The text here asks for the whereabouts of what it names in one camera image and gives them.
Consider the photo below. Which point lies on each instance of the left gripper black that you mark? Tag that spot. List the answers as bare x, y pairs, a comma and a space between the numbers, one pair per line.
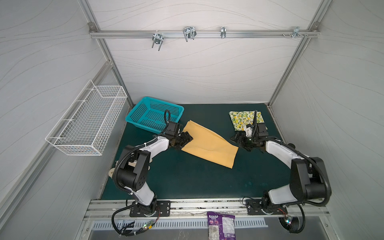
186, 138

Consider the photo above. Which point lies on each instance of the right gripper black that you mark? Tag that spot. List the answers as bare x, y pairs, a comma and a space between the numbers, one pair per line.
241, 140

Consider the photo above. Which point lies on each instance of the lemon print skirt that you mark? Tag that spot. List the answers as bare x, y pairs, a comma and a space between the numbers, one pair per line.
239, 119

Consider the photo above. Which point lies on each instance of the tan yellow skirt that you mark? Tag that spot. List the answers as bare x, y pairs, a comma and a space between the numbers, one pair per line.
209, 146

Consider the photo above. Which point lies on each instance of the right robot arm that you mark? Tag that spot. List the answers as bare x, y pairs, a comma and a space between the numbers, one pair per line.
309, 182

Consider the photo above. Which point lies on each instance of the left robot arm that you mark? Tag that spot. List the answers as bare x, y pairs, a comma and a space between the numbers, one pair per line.
131, 170

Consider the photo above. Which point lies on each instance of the green table mat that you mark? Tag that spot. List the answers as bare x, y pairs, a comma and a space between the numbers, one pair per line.
175, 174

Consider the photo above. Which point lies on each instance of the teal plastic basket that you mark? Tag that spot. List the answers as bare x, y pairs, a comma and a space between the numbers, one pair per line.
148, 114

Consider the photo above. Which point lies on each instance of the cream bottle left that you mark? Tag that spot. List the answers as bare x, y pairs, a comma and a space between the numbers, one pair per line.
111, 172

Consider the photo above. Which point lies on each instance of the purple snack bag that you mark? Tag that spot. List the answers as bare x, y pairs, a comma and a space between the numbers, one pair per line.
221, 226

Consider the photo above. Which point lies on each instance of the metal u-bolt clamp left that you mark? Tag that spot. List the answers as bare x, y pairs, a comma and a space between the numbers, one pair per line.
157, 39

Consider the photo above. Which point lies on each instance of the metal u-bolt clamp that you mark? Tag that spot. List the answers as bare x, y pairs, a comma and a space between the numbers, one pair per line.
157, 39
189, 33

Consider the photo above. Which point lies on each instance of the metal u-bolt clamp middle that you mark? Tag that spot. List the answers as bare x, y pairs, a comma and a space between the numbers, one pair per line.
189, 33

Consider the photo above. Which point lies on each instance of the small metal hook clamp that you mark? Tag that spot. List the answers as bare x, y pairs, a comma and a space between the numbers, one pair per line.
223, 32

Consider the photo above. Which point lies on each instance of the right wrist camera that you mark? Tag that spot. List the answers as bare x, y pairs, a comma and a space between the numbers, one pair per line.
249, 132

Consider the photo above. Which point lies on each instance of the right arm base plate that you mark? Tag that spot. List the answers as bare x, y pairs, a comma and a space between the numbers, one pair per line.
258, 207

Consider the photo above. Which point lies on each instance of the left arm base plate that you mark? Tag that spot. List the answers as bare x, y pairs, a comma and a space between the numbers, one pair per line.
155, 209

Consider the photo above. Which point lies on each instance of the white wire basket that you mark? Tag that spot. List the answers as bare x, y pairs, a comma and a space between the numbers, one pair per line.
86, 126

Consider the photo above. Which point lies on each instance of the aluminium front rail frame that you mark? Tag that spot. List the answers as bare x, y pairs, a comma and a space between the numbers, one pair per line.
198, 208

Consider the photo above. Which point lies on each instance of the metal bracket right end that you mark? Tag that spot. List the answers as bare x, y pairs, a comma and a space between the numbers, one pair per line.
296, 33

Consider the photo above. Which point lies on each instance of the aluminium crossbar rail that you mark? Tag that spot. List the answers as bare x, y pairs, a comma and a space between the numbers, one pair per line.
201, 34

